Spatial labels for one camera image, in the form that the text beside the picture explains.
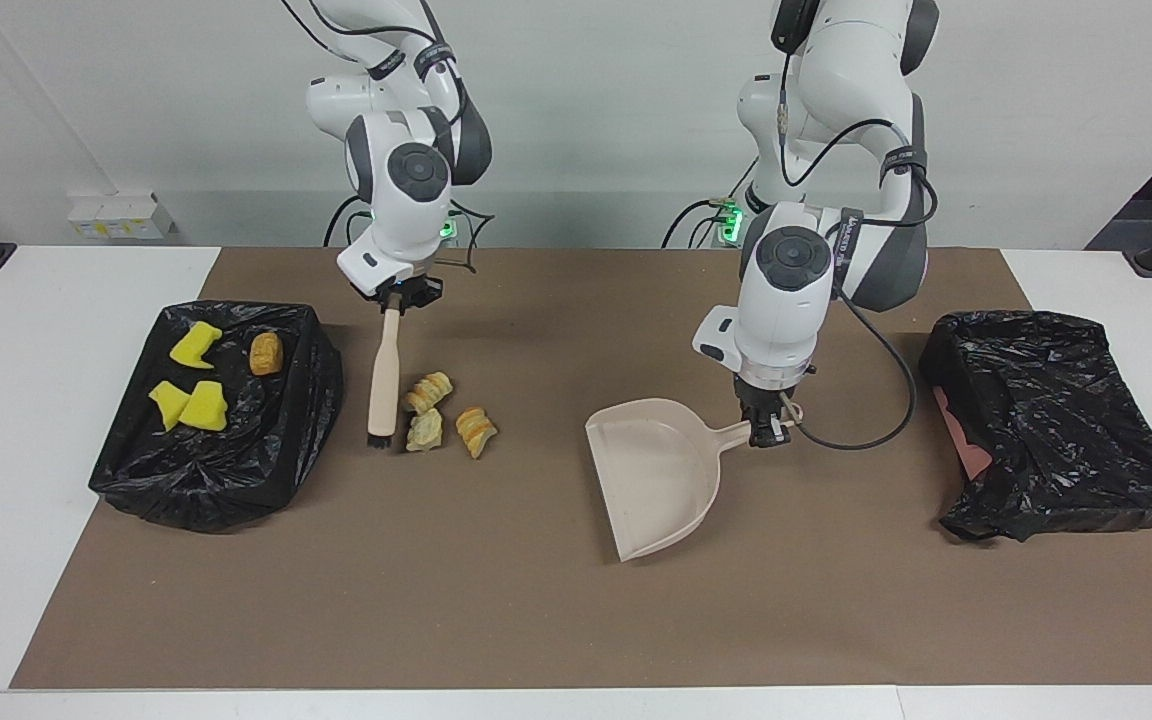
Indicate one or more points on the pale pastry piece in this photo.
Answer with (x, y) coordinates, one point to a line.
(425, 430)

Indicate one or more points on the golden striped pastry piece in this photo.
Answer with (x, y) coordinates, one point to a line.
(477, 432)

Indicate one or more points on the notched yellow sponge piece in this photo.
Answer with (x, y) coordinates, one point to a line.
(194, 345)

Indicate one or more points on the pink bin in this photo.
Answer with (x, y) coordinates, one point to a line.
(966, 440)

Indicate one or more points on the black plastic trash bag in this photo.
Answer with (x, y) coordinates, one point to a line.
(236, 470)
(1056, 420)

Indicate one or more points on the beige plastic dustpan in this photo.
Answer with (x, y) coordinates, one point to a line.
(656, 470)

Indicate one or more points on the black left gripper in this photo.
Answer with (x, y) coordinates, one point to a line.
(764, 400)

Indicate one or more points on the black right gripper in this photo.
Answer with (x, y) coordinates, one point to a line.
(421, 292)

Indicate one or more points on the long striped pastry piece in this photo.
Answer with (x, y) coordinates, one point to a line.
(428, 392)

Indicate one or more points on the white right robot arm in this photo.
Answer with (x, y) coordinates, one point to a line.
(406, 220)

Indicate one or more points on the yellow sponge green backing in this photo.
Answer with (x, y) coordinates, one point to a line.
(168, 405)

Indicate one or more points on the white wall outlet box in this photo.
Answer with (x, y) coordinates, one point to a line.
(121, 218)

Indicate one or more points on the brown table mat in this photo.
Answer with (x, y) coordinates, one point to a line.
(436, 620)

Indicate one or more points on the brown bread roll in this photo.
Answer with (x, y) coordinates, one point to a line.
(266, 354)

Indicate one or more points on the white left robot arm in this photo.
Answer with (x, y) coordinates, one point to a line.
(786, 310)

